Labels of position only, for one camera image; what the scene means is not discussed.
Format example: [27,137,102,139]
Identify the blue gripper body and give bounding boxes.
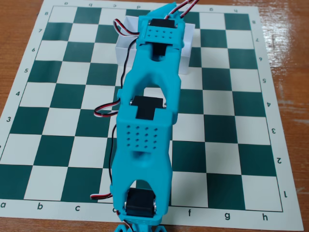
[151,2,187,24]

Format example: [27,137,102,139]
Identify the white rectangular open box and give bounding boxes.
[114,15,196,75]

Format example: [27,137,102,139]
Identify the green and white chessboard mat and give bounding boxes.
[0,0,305,232]

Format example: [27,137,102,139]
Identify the red white black gripper cable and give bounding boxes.
[166,0,201,19]

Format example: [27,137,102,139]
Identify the red white black wrist cable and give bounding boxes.
[112,18,141,86]

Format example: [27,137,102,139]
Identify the red white black elbow cable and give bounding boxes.
[93,98,122,191]

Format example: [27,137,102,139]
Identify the red white black shoulder cable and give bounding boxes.
[90,191,114,201]

